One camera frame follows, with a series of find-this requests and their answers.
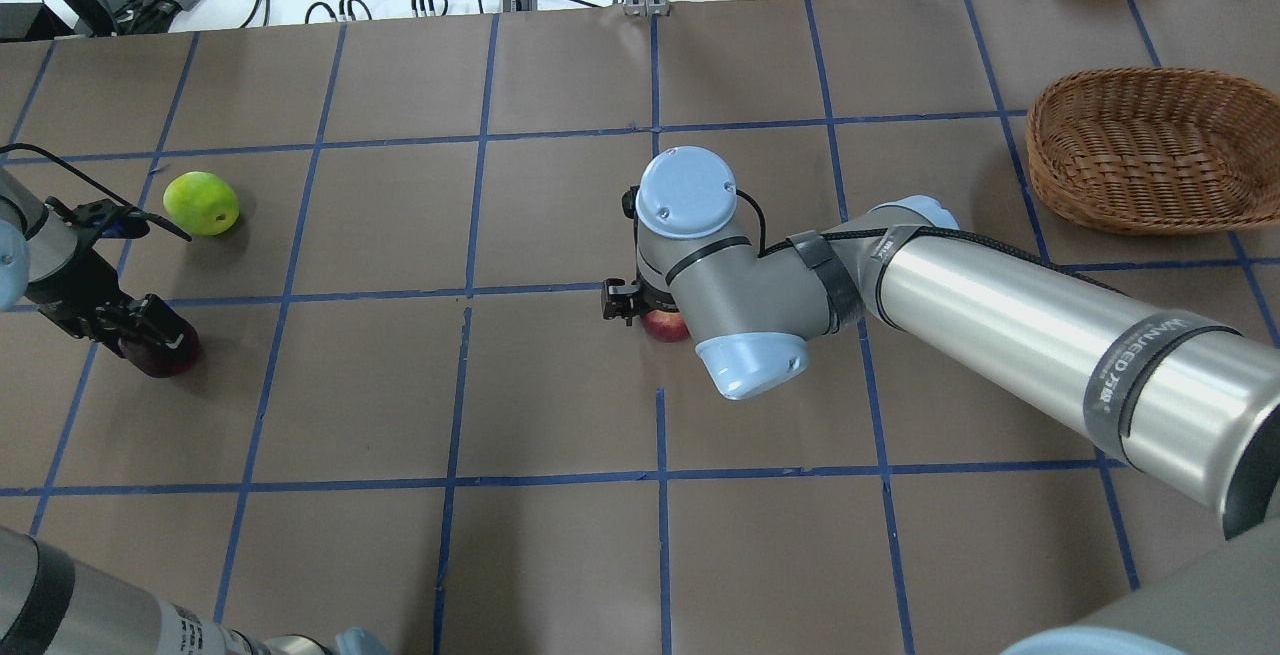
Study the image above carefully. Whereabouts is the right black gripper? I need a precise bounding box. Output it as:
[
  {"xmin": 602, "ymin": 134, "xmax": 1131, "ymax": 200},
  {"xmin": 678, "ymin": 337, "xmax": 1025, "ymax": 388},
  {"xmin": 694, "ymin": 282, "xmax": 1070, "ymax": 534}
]
[{"xmin": 602, "ymin": 185, "xmax": 649, "ymax": 322}]

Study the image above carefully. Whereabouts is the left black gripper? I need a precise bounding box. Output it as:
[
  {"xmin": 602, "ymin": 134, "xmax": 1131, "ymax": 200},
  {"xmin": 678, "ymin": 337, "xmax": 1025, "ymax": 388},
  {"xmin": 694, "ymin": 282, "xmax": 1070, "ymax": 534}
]
[{"xmin": 29, "ymin": 198, "xmax": 195, "ymax": 356}]

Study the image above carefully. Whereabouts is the dark red apple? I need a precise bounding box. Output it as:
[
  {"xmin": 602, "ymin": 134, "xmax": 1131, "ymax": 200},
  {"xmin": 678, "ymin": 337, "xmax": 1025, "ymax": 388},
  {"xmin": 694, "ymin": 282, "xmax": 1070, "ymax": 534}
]
[{"xmin": 119, "ymin": 330, "xmax": 201, "ymax": 380}]

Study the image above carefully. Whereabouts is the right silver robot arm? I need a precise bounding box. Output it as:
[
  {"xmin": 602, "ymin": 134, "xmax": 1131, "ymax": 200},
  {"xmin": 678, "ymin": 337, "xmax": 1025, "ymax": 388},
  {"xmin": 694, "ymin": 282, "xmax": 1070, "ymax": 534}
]
[{"xmin": 602, "ymin": 146, "xmax": 1279, "ymax": 654}]

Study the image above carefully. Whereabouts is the woven wicker basket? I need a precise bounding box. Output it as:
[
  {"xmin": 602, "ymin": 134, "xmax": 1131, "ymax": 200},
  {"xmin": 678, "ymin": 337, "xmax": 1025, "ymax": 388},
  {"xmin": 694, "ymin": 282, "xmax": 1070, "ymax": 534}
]
[{"xmin": 1025, "ymin": 67, "xmax": 1279, "ymax": 235}]

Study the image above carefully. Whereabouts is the green apple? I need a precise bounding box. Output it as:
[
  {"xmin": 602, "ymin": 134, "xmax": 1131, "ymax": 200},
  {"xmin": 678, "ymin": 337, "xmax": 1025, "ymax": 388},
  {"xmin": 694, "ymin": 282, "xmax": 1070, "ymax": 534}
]
[{"xmin": 163, "ymin": 171, "xmax": 241, "ymax": 237}]

